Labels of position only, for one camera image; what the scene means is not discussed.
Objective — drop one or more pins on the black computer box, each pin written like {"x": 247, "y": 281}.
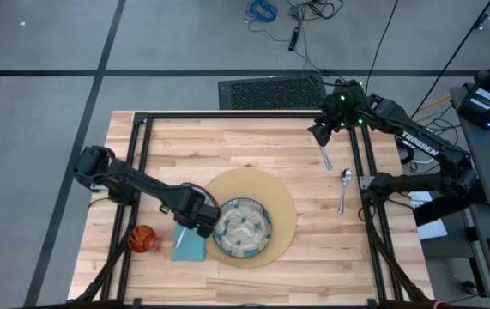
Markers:
{"x": 480, "y": 103}

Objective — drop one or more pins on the silver spoon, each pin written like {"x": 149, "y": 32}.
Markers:
{"x": 345, "y": 176}

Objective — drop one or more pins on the orange drinking glass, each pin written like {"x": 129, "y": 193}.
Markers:
{"x": 141, "y": 239}

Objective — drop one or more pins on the black power strip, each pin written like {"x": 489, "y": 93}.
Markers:
{"x": 294, "y": 39}

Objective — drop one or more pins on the black computer mouse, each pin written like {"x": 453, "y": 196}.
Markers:
{"x": 470, "y": 287}

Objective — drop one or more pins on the round yellow woven placemat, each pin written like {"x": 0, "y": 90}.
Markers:
{"x": 279, "y": 201}

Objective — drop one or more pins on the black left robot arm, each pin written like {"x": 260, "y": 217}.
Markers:
{"x": 141, "y": 184}

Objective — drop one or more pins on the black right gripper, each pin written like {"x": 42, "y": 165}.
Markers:
{"x": 332, "y": 119}

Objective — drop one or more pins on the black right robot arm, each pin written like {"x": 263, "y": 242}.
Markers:
{"x": 420, "y": 143}

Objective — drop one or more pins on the black perforated floor mat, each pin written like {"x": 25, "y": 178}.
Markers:
{"x": 270, "y": 92}

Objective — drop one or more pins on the silver knife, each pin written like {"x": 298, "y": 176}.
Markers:
{"x": 326, "y": 161}

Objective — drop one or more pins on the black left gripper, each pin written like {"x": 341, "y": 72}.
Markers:
{"x": 197, "y": 210}

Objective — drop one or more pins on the teal cloth napkin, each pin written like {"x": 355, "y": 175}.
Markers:
{"x": 193, "y": 251}

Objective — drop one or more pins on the black aluminium table frame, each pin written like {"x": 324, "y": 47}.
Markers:
{"x": 249, "y": 115}

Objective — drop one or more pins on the thin black slanted pole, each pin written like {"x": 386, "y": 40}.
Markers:
{"x": 450, "y": 64}

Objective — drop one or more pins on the dark patterned plate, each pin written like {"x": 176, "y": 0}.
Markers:
{"x": 242, "y": 227}

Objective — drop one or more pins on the white paper sheet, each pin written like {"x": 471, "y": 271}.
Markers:
{"x": 435, "y": 229}

